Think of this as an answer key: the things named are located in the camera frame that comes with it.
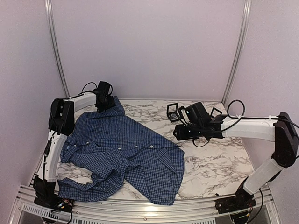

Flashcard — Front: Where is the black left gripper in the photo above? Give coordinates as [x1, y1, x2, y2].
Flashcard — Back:
[95, 98, 114, 115]

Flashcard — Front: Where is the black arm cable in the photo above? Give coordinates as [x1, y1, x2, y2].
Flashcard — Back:
[177, 99, 299, 210]
[41, 81, 99, 182]

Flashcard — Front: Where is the aluminium front frame rail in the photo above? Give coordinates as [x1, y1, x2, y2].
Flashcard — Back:
[14, 184, 278, 224]

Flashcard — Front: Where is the black wrist camera on right gripper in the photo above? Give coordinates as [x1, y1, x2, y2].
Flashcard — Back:
[177, 106, 189, 125]

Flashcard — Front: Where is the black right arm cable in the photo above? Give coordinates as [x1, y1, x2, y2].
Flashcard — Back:
[177, 99, 299, 210]

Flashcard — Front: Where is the black open display box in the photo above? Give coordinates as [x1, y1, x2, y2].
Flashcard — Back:
[166, 103, 179, 123]
[210, 107, 222, 119]

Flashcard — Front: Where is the blue plaid shirt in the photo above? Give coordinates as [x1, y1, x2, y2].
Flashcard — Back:
[58, 98, 185, 205]

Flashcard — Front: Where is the black open display box left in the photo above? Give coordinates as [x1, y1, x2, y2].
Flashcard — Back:
[166, 103, 179, 123]

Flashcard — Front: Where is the black open display box right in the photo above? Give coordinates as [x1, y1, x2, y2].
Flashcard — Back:
[210, 107, 222, 119]

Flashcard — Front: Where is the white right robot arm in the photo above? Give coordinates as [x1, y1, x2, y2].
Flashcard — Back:
[166, 102, 299, 213]

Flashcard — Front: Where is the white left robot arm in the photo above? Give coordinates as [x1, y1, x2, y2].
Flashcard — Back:
[33, 81, 115, 213]

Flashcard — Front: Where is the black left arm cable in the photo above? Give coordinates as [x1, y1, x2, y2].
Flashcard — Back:
[41, 81, 99, 182]

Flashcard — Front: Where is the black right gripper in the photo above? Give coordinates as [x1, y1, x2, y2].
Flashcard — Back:
[173, 123, 204, 141]

